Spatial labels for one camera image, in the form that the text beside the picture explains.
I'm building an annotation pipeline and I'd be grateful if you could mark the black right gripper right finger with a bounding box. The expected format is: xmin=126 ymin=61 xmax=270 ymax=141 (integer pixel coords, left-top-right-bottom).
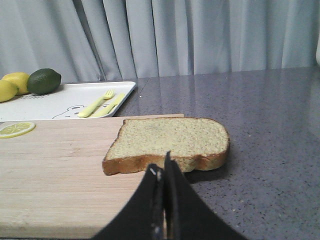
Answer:
xmin=164 ymin=152 xmax=245 ymax=240

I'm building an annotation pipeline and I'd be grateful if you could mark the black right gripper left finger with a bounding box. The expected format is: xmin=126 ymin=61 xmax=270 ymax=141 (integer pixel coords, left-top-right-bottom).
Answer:
xmin=92 ymin=163 xmax=164 ymax=240

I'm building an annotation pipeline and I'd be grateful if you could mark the bread slice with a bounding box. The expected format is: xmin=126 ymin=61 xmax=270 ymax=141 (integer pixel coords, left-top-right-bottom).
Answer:
xmin=102 ymin=117 xmax=230 ymax=176

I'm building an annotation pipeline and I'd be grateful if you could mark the white bear tray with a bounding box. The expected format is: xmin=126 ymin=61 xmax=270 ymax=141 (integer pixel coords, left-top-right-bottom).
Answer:
xmin=0 ymin=81 xmax=136 ymax=122

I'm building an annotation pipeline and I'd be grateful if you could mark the wooden cutting board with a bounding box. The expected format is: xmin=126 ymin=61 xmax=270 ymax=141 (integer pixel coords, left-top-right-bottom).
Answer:
xmin=0 ymin=117 xmax=144 ymax=239

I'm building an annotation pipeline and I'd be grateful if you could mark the yellow plastic knife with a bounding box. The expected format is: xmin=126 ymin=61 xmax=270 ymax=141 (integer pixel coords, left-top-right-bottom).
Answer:
xmin=90 ymin=93 xmax=126 ymax=118

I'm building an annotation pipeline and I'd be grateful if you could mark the yellow plastic fork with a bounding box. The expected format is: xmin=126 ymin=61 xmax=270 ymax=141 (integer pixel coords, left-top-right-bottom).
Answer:
xmin=77 ymin=89 xmax=115 ymax=118

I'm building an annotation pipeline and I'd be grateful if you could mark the yellow lemon slice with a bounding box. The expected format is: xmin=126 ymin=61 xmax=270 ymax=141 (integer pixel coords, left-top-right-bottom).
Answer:
xmin=0 ymin=121 xmax=36 ymax=139

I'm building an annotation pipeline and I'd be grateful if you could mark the green lime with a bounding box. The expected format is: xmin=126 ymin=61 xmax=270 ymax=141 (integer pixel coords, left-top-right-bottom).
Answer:
xmin=26 ymin=68 xmax=62 ymax=95

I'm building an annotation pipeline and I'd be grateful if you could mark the front yellow lemon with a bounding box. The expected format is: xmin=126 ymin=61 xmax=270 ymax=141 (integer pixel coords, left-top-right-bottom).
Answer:
xmin=0 ymin=80 xmax=19 ymax=103

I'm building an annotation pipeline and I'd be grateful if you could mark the rear yellow lemon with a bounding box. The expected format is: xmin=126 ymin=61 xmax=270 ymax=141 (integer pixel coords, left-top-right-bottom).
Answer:
xmin=2 ymin=72 xmax=30 ymax=96

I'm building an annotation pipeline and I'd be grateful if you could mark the grey curtain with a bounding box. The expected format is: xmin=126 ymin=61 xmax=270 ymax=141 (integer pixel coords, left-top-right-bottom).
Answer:
xmin=0 ymin=0 xmax=320 ymax=83

